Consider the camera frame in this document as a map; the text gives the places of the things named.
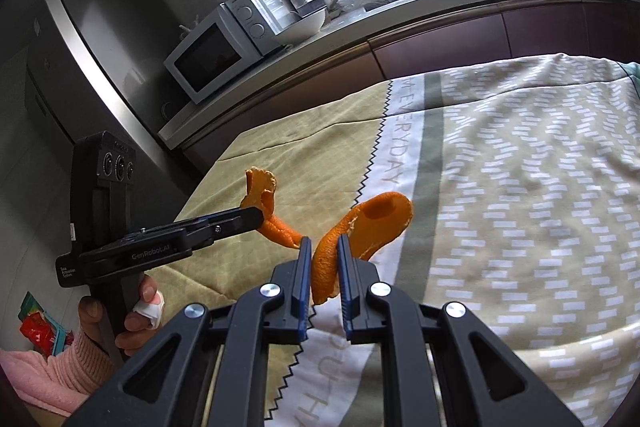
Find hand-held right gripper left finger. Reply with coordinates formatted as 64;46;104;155
62;236;313;427

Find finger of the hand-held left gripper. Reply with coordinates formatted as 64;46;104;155
172;206;264;253

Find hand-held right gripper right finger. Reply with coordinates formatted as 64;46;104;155
336;234;586;427

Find twisted orange peel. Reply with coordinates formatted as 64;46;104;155
241;167;306;250

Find wide orange peel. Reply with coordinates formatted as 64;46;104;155
311;191;415;306

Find person's left hand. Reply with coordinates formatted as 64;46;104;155
77;274;166;360

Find grey refrigerator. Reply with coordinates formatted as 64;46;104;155
27;0;201;228

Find red printed packet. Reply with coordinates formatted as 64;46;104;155
19;292;75;360

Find white microwave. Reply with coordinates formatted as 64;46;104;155
163;0;296;105

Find patterned tablecloth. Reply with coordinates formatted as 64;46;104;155
140;54;640;427

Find small white figurine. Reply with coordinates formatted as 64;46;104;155
177;14;203;38

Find large white bowl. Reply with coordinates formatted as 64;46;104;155
270;8;327;45

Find brown base cabinet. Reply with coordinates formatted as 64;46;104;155
180;0;640;172

